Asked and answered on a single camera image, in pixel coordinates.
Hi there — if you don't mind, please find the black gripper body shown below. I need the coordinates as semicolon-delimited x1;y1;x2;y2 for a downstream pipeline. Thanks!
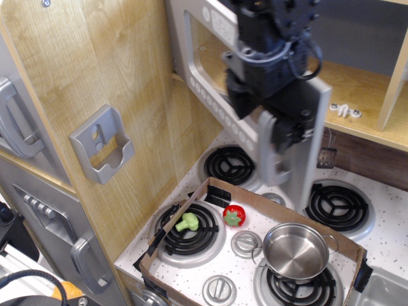
222;43;321;124

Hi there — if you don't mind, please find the grey plastic phone holder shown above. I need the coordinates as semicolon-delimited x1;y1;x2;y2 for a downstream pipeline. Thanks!
69;105;135;185

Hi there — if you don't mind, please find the back left black burner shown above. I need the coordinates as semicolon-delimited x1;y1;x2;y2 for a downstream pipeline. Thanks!
197;144;263;192

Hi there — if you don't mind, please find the grey small stove knob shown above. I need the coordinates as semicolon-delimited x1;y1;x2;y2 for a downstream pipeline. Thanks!
262;193;286;207

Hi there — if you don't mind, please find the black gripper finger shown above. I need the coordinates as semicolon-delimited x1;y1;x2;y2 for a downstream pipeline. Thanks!
226;69;261;119
272;118;314;154

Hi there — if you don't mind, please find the green toy broccoli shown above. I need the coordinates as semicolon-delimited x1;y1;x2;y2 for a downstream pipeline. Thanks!
175;212;199;232

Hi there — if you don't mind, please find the lower grey fridge handle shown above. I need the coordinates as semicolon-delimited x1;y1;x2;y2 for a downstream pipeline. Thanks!
70;237;108;295

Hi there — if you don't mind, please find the red toy strawberry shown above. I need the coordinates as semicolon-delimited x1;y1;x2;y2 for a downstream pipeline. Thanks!
222;205;246;227

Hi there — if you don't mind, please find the front left black burner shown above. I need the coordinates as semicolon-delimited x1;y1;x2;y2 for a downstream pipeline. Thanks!
157;201;226;268

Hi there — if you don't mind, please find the black burner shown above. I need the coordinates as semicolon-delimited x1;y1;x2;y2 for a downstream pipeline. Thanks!
303;179;375;241
197;144;263;192
157;201;226;268
252;259;344;306

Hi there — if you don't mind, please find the small steel pot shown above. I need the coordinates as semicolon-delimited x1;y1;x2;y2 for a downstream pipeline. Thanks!
251;222;339;284

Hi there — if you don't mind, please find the grey front stove knob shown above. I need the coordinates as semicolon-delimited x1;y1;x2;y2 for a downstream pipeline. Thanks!
202;275;237;306

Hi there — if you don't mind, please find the back right black burner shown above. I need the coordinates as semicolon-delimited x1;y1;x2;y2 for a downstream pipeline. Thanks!
303;179;375;241

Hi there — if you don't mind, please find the front right black burner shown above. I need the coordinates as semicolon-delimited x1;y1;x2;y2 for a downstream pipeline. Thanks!
252;259;344;306

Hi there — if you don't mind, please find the grey ice dispenser panel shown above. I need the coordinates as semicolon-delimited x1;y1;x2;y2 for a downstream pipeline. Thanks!
13;184;77;245

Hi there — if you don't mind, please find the grey toy microwave door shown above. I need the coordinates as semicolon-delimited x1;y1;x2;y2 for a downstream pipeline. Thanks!
166;1;332;211

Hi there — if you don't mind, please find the grey toy sink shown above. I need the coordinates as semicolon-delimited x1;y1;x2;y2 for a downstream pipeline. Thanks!
346;267;407;306

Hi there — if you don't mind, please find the upper grey fridge handle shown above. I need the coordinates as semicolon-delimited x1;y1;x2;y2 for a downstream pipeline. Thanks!
1;77;45;159

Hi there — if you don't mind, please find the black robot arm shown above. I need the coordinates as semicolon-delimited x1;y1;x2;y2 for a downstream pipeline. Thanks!
222;1;323;154

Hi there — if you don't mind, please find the grey oven knob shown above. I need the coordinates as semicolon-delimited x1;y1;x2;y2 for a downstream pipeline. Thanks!
142;289;168;306

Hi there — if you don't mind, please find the hanging metal spatula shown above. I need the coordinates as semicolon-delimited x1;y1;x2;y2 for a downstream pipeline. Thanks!
316;128;337;169

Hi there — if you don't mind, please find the grey fridge handle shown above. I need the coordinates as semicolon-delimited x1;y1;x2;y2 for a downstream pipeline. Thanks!
70;237;108;295
1;77;45;159

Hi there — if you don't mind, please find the white door catch clip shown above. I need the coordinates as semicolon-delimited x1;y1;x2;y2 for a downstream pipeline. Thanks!
329;103;362;119

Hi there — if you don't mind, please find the black braided cable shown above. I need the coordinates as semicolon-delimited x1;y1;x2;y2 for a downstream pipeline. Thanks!
0;269;68;306

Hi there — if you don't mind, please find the grey centre stove knob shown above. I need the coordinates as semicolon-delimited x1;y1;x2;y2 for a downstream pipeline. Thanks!
231;231;262;259

